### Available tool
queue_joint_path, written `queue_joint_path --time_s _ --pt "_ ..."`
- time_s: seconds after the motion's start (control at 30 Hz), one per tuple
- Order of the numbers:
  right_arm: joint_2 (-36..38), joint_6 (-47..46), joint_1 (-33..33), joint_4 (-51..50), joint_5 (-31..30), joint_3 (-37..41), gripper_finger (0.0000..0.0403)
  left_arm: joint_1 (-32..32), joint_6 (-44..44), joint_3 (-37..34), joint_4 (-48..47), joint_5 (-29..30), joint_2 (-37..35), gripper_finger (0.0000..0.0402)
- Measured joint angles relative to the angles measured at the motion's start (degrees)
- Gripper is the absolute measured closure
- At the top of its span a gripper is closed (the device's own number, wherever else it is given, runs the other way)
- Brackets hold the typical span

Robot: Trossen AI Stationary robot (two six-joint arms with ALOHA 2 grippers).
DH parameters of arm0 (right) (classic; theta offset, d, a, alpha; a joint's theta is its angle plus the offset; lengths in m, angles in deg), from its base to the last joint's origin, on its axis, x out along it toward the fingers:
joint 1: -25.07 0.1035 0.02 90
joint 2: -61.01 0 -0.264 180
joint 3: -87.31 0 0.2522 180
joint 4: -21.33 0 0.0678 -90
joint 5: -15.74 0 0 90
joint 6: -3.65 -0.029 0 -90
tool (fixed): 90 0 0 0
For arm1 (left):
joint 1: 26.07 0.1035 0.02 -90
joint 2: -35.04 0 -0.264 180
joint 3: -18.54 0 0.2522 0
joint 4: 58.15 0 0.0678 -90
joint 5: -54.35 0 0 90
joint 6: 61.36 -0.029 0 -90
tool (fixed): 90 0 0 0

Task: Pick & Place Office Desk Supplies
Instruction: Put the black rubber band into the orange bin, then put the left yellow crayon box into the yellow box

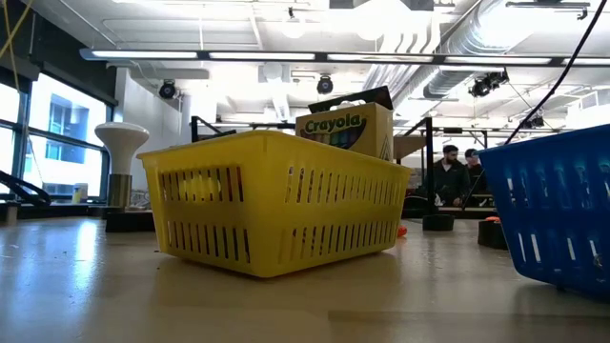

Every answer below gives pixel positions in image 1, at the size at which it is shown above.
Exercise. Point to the crayon box with colour dots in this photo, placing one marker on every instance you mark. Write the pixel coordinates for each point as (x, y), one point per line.
(333, 125)

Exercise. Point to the yellow plastic basket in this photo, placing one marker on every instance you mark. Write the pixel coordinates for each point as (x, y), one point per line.
(214, 152)

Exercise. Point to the blue plastic basket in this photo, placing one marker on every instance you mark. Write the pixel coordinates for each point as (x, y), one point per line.
(548, 219)

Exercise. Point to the black round ceiling spotlight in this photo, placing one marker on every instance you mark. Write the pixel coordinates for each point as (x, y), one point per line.
(168, 89)
(325, 85)

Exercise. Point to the linear ceiling light fixture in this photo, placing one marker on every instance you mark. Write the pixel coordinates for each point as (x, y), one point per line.
(262, 55)

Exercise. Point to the black coil wristband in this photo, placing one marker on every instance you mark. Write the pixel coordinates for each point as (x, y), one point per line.
(438, 223)
(493, 236)
(128, 222)

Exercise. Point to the person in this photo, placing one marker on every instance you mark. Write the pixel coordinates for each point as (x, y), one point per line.
(477, 176)
(450, 181)

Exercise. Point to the white mushroom lamp brass stem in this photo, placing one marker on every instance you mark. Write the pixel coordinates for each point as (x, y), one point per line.
(121, 143)

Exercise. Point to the black ceiling track light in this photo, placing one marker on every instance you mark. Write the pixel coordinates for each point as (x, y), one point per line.
(488, 83)
(533, 122)

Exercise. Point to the small yellow container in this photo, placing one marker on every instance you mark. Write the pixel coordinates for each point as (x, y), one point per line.
(78, 195)

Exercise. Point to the black aluminium rig frame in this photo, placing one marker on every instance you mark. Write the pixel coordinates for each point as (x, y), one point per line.
(57, 212)

